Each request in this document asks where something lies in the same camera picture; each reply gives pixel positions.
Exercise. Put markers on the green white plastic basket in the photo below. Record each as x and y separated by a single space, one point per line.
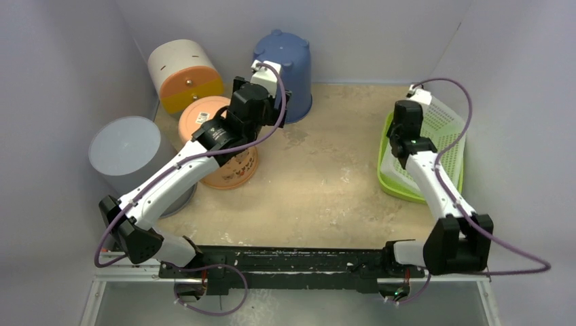
396 189

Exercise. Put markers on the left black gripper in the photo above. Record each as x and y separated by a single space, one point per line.
274 113

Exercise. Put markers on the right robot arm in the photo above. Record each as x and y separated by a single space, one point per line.
459 241

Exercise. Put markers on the orange capybara bucket blue rim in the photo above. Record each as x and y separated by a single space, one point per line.
236 171

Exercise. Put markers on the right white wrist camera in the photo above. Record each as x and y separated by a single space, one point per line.
419 95

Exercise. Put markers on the aluminium frame rail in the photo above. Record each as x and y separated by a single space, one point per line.
128 295

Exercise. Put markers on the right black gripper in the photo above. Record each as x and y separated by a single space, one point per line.
405 119

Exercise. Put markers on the large grey plastic bucket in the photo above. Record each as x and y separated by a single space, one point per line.
128 151

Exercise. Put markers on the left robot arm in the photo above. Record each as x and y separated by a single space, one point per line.
131 219

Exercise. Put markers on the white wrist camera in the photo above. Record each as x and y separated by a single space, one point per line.
262 74
419 95

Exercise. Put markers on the blue plastic bucket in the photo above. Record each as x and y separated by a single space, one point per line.
293 54

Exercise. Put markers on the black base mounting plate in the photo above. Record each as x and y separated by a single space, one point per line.
228 267

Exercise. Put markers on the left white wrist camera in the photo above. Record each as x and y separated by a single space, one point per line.
262 74

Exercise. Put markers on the white mini drawer cabinet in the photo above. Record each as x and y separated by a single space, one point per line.
182 73

